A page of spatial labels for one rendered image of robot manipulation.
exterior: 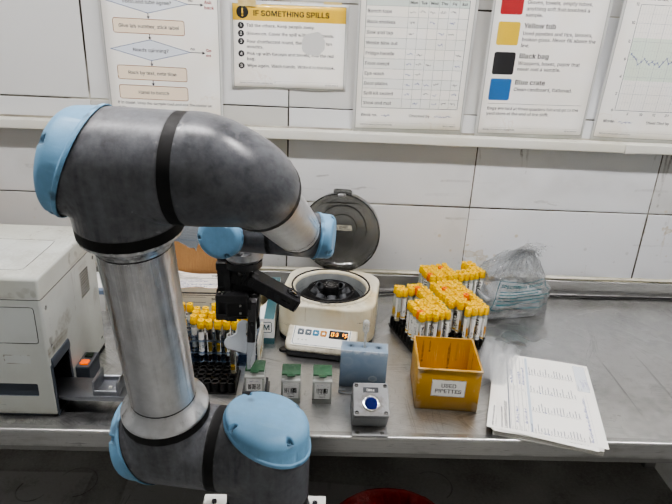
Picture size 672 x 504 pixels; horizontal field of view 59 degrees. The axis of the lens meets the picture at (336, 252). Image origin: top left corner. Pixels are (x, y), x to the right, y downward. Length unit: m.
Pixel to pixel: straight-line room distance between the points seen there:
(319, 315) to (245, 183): 0.87
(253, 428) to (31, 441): 0.62
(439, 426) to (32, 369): 0.80
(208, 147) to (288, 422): 0.41
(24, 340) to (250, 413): 0.55
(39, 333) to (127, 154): 0.69
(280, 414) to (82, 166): 0.42
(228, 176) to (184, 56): 1.08
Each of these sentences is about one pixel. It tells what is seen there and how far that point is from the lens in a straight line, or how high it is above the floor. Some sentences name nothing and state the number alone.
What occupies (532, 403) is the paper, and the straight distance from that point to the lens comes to 1.36.
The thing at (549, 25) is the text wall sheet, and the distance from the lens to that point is 1.69.
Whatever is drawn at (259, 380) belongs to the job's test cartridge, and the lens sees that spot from 1.24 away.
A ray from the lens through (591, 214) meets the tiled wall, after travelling 1.86.
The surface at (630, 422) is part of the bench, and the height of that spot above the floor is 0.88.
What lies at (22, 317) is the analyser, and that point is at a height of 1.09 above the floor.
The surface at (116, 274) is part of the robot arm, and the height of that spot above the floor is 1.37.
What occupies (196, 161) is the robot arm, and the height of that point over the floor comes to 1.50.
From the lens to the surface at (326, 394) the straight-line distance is 1.27.
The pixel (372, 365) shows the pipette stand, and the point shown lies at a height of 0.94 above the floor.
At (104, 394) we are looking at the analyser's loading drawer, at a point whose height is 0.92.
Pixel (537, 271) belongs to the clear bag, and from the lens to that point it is 1.74.
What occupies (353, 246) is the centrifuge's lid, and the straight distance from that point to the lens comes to 1.66.
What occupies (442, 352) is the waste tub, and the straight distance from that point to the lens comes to 1.37.
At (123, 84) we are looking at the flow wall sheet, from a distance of 1.69.
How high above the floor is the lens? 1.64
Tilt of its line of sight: 22 degrees down
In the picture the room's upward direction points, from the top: 3 degrees clockwise
